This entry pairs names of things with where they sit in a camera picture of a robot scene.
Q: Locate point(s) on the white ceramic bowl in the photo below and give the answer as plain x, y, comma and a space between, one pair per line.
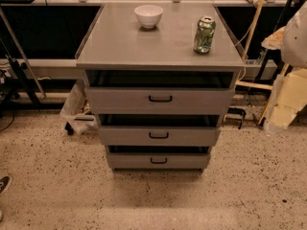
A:
148, 16

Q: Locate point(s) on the grey drawer cabinet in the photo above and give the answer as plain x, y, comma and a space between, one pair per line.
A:
119, 53

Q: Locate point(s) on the black sneaker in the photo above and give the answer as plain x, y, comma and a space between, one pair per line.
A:
5, 183

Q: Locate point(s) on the yellow foam block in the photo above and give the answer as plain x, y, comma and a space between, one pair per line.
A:
289, 96

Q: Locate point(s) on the grey drawer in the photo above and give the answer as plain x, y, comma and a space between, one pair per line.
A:
157, 161
118, 100
158, 136

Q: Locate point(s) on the black tripod stand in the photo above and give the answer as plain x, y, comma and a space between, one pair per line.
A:
20, 75

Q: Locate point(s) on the grey bottom drawer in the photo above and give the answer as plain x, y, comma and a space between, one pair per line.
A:
157, 161

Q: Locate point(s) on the green soda can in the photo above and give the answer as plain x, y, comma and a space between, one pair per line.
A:
204, 34

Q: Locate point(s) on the grey middle drawer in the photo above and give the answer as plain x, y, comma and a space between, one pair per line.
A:
158, 136

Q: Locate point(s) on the clear plastic bin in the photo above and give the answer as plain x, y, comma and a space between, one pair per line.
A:
77, 112

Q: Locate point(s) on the wooden easel frame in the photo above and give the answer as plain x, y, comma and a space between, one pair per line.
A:
280, 68

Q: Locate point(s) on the grey top drawer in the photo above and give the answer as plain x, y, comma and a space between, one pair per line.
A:
118, 100

